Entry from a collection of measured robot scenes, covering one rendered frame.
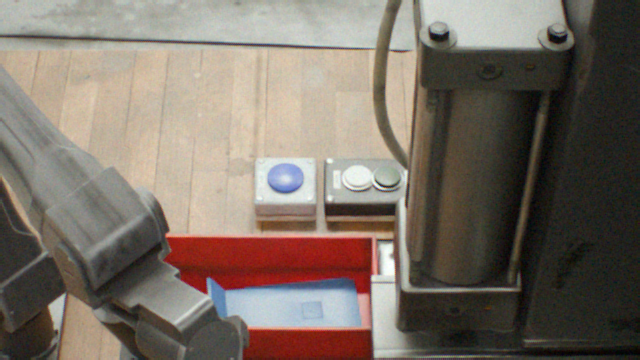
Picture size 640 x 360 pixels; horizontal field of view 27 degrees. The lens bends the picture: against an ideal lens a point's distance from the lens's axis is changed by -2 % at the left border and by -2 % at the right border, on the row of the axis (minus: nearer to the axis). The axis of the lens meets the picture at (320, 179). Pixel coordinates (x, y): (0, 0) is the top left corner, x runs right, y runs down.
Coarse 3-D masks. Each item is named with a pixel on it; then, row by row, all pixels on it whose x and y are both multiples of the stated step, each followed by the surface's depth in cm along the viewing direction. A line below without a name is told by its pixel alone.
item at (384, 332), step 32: (384, 256) 114; (384, 288) 107; (384, 320) 105; (384, 352) 102; (416, 352) 102; (448, 352) 102; (480, 352) 102; (512, 352) 102; (544, 352) 102; (576, 352) 102; (608, 352) 102
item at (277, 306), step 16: (208, 288) 137; (272, 288) 140; (288, 288) 140; (304, 288) 140; (320, 288) 140; (336, 288) 140; (352, 288) 140; (224, 304) 138; (240, 304) 139; (256, 304) 139; (272, 304) 139; (288, 304) 139; (336, 304) 139; (352, 304) 139; (256, 320) 138; (272, 320) 138; (288, 320) 138; (304, 320) 138; (320, 320) 138; (336, 320) 138; (352, 320) 138
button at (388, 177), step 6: (378, 168) 147; (384, 168) 148; (390, 168) 148; (396, 168) 148; (378, 174) 147; (384, 174) 147; (390, 174) 147; (396, 174) 147; (378, 180) 146; (384, 180) 146; (390, 180) 146; (396, 180) 146; (384, 186) 146; (390, 186) 146
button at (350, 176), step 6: (348, 168) 148; (354, 168) 147; (360, 168) 147; (366, 168) 147; (348, 174) 147; (354, 174) 147; (360, 174) 147; (366, 174) 147; (348, 180) 146; (354, 180) 146; (360, 180) 146; (366, 180) 146; (354, 186) 146; (360, 186) 146; (366, 186) 147
